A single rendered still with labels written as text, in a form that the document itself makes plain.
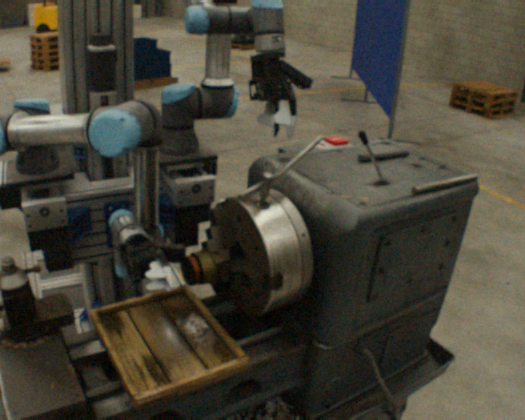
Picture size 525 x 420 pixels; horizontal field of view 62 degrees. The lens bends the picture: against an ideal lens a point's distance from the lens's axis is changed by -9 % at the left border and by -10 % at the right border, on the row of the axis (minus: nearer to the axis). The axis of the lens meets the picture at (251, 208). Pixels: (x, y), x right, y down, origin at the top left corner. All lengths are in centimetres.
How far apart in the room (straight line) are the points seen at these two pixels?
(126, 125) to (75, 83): 60
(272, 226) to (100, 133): 47
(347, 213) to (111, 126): 60
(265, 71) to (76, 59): 77
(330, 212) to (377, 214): 11
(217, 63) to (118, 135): 58
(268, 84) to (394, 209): 43
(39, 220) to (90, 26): 67
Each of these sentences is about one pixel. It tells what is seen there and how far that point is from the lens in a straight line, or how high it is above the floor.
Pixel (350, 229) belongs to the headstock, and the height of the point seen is 122.
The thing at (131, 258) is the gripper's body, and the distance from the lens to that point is 117.
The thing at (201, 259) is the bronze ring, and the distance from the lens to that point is 116.
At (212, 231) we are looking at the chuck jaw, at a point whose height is 116.
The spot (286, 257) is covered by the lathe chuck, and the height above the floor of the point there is 115.
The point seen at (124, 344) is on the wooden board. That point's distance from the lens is 128.
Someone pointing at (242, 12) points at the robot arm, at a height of 167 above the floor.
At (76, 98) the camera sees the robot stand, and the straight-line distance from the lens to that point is 176.
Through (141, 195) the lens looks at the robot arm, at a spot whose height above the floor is 115.
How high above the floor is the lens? 174
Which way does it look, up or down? 26 degrees down
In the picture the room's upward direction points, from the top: 4 degrees clockwise
